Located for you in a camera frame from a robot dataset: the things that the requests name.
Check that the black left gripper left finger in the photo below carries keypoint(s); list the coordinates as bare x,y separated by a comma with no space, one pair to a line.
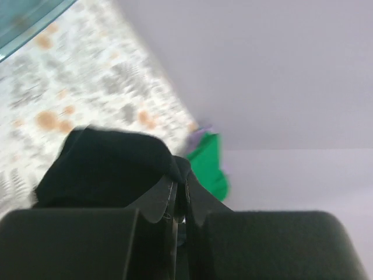
136,242

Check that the black t-shirt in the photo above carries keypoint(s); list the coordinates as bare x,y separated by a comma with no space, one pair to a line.
107,168

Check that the floral patterned table mat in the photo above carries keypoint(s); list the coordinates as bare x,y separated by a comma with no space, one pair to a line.
87,67

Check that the teal transparent plastic tray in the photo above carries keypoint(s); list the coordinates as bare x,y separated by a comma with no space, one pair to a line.
21,20

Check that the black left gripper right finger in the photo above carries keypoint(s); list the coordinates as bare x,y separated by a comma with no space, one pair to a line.
224,244

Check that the lavender folded t-shirt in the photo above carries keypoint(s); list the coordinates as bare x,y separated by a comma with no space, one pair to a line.
195,137

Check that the green folded t-shirt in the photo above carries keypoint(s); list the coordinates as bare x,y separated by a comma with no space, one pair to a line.
205,163

